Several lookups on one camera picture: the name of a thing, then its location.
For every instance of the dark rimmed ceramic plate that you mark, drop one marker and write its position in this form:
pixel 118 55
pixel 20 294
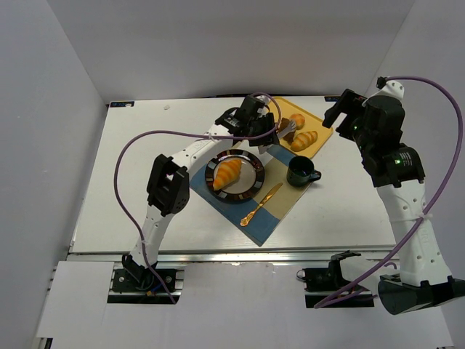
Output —
pixel 249 183

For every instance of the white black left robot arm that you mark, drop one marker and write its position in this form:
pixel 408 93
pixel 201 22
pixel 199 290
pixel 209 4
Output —
pixel 168 187

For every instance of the aluminium table edge rail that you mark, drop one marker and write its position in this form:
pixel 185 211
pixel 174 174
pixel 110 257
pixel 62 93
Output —
pixel 373 252

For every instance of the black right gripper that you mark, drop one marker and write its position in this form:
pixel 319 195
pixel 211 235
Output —
pixel 341 106

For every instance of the steel serving tongs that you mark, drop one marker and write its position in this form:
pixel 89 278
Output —
pixel 289 128

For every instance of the chocolate croissant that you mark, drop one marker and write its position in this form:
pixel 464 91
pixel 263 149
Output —
pixel 289 138

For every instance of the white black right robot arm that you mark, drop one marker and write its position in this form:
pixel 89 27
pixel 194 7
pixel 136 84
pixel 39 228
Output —
pixel 423 279

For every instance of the striped bread roll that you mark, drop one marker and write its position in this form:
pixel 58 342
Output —
pixel 304 140
pixel 228 172

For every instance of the gold ornate knife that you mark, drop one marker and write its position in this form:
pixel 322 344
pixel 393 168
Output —
pixel 246 220

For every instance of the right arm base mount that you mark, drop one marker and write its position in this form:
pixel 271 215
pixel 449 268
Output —
pixel 342 269

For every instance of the small round bun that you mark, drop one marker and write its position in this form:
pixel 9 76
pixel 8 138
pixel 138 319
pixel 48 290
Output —
pixel 299 120

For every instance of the dark green mug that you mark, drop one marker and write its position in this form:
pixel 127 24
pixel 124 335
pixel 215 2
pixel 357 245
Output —
pixel 301 172

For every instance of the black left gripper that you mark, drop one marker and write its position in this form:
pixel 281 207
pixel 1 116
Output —
pixel 269 128

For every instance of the blue beige patchwork placemat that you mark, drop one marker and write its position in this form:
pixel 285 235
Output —
pixel 266 220

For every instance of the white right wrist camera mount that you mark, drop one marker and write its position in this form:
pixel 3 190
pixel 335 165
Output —
pixel 387 88

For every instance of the yellow plastic tray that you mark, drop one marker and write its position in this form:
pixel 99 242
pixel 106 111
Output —
pixel 312 123

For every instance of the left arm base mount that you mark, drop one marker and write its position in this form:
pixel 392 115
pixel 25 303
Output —
pixel 124 289

